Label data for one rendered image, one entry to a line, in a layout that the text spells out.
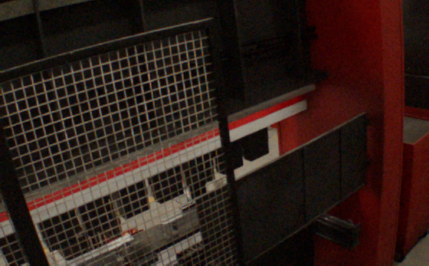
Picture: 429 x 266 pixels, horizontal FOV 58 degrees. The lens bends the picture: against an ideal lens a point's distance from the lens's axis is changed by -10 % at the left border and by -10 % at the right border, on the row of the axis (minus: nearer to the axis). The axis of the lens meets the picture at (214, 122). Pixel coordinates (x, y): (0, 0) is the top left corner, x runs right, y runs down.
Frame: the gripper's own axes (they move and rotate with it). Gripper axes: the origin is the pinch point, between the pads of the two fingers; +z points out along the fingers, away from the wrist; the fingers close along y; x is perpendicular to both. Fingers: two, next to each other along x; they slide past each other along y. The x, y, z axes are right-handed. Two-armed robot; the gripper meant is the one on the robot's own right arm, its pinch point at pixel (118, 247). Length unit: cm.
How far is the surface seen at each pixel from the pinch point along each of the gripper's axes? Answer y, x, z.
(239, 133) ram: 43, 73, -46
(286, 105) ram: 41, 110, -52
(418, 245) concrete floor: 51, 204, 89
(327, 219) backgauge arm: 78, 90, 7
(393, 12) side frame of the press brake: 105, 148, -88
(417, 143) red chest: 81, 178, -5
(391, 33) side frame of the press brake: 103, 145, -78
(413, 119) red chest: 54, 217, -11
